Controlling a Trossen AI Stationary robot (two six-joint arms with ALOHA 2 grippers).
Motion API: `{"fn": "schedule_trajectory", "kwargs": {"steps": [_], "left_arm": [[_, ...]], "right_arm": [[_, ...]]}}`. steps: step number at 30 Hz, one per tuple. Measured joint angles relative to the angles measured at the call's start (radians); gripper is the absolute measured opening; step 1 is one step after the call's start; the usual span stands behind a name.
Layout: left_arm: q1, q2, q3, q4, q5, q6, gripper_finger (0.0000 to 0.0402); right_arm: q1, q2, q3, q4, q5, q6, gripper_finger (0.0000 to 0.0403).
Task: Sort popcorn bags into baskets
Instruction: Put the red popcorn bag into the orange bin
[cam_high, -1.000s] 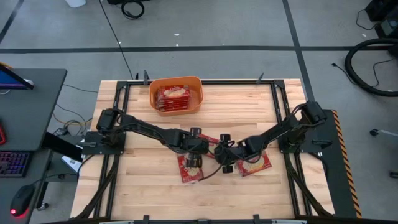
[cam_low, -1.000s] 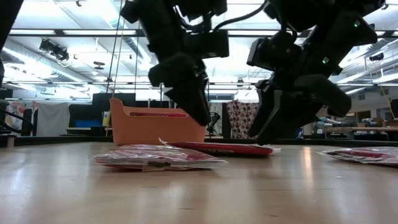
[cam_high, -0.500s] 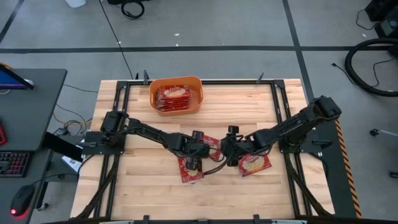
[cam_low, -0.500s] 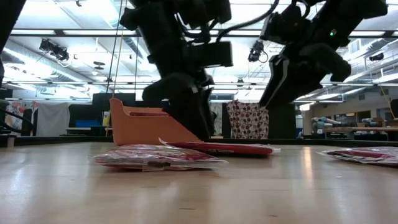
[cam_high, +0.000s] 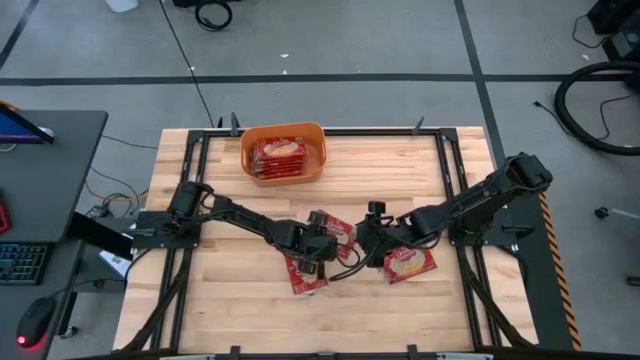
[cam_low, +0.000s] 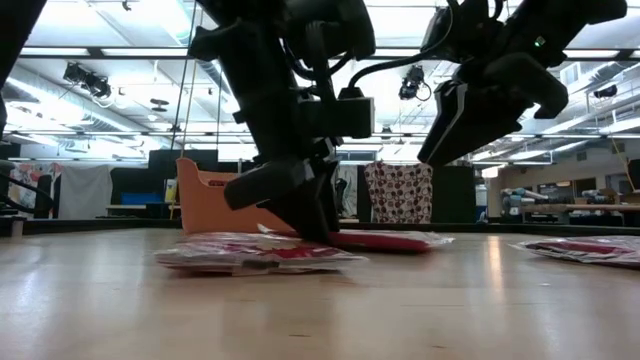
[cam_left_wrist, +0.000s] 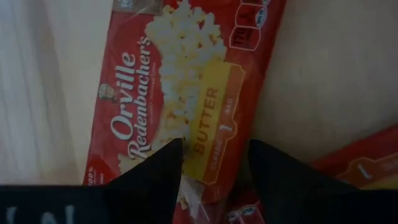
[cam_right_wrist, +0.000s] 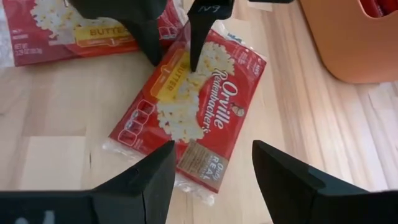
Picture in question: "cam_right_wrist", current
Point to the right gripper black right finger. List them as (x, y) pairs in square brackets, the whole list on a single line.
[(311, 202)]

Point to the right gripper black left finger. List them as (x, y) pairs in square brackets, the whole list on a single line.
[(124, 205)]

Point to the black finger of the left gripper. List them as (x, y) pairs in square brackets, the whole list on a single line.
[(205, 18), (140, 15)]

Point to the red Orville popcorn bag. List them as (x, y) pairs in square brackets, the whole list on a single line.
[(202, 109), (37, 37), (382, 6)]

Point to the orange plastic basket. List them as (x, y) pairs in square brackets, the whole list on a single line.
[(348, 46)]

